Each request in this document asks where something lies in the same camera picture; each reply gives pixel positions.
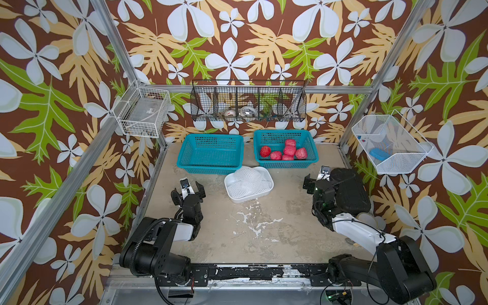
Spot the white foam net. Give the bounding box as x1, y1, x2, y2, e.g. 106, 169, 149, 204
234, 166, 263, 191
227, 181, 271, 200

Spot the red apple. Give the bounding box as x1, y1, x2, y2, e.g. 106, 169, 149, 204
270, 151, 282, 161
259, 146, 271, 158

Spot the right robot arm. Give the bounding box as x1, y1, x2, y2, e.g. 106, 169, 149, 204
302, 169, 437, 304

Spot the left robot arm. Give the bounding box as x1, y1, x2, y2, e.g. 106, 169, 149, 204
119, 179, 206, 285

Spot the black case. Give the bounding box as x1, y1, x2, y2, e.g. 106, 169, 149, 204
330, 168, 371, 215

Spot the left teal plastic basket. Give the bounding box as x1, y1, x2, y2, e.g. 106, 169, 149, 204
177, 133, 244, 175

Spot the teal plastic basket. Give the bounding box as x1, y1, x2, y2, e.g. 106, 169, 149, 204
177, 133, 244, 175
253, 130, 319, 169

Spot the white plastic tub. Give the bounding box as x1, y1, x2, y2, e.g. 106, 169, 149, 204
224, 166, 274, 204

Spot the right teal plastic basket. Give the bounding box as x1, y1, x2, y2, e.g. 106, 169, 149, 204
253, 130, 319, 169

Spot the blue object in basket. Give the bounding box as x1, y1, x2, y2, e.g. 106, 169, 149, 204
370, 147, 391, 162

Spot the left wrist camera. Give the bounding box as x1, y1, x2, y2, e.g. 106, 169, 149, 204
180, 178, 194, 200

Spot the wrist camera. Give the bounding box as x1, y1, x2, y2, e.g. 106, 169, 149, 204
317, 165, 331, 181
180, 178, 194, 200

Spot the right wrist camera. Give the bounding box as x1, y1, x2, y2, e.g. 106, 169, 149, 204
317, 165, 331, 181

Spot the white wire basket right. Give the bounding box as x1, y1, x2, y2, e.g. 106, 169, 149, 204
352, 111, 433, 175

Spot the white wire basket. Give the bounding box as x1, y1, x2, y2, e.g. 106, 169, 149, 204
352, 111, 433, 175
113, 81, 172, 139

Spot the tape roll in wire basket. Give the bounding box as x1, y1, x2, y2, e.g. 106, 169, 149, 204
222, 109, 236, 119

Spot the white wire basket left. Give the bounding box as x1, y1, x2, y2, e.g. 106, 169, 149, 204
113, 81, 172, 139

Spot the silver object in wire basket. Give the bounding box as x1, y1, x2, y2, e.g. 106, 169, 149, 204
240, 105, 258, 118

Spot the black wire wall basket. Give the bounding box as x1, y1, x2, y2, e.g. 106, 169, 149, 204
187, 80, 308, 122

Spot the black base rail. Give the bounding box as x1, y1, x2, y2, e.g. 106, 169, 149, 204
156, 263, 330, 287

